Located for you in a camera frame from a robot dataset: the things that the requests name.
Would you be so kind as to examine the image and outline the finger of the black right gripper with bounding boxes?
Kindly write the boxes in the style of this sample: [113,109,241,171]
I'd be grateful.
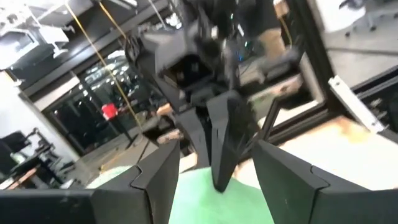
[206,90,259,193]
[174,107,212,169]

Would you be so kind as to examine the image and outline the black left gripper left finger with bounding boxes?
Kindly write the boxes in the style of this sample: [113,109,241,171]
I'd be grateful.
[0,139,181,224]

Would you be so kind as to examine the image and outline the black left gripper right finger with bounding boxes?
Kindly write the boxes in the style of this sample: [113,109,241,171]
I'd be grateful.
[252,140,398,224]

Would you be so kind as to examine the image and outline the green cloth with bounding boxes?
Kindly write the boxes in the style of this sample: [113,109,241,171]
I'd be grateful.
[86,166,275,224]

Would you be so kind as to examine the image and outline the red background object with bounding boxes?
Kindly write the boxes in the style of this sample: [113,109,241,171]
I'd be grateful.
[101,103,119,121]

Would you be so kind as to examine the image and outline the white ceiling ventilation unit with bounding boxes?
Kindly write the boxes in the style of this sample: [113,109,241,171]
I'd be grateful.
[0,2,71,71]

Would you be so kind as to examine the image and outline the yellow hanging cable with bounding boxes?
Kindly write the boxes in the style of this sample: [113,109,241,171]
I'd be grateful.
[64,0,144,131]

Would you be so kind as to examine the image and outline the white frame bracket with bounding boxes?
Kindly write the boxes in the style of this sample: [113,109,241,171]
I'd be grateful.
[328,74,386,134]

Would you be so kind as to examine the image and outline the black aluminium rig frame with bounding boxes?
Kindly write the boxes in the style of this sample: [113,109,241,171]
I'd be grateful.
[267,0,398,147]

